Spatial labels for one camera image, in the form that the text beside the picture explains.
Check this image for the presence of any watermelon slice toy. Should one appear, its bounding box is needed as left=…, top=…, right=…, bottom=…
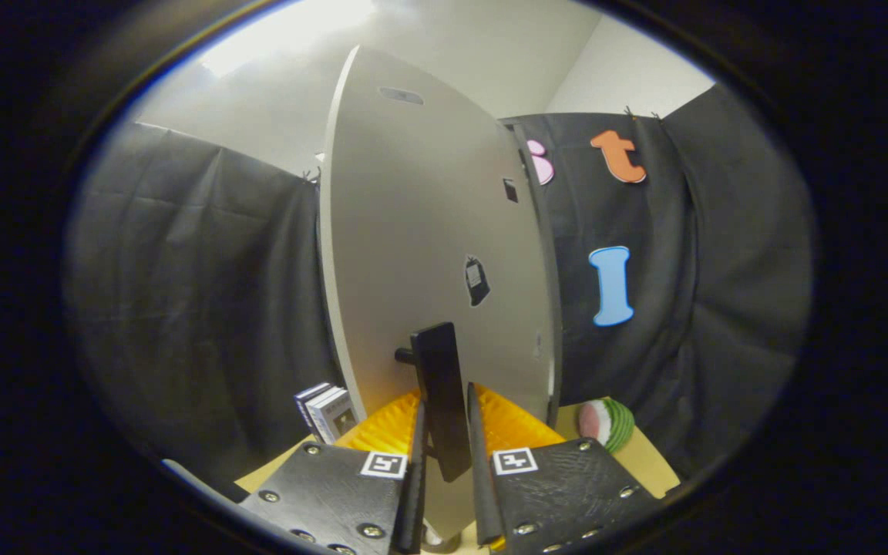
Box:
left=577, top=398, right=636, bottom=454

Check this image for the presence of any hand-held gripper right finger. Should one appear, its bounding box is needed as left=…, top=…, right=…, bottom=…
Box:
left=466, top=382, right=664, bottom=554

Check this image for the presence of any black door handle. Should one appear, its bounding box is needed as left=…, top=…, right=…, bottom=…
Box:
left=395, top=322, right=473, bottom=483

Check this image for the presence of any dark grey shoe cabinet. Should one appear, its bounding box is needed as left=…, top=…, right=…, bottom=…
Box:
left=499, top=117, right=566, bottom=429

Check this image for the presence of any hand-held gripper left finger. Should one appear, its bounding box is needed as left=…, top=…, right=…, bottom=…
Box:
left=237, top=389, right=428, bottom=555

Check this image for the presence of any stack of books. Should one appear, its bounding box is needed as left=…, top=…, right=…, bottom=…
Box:
left=294, top=382, right=360, bottom=446

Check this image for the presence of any black backdrop cloth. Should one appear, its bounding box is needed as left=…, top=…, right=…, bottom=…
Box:
left=66, top=83, right=815, bottom=494

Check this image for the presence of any white shoe cabinet door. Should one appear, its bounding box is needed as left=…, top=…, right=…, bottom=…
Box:
left=319, top=45, right=557, bottom=540

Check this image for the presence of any ceiling light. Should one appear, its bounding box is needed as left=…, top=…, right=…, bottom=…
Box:
left=197, top=0, right=377, bottom=78

